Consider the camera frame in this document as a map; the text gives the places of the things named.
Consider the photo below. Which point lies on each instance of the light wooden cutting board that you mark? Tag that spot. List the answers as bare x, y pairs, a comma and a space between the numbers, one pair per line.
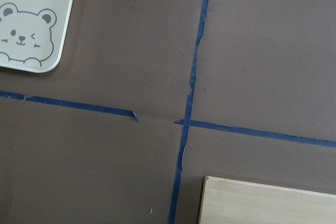
233, 201

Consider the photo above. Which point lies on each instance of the cream bear serving tray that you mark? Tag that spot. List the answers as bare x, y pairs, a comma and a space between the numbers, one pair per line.
33, 33

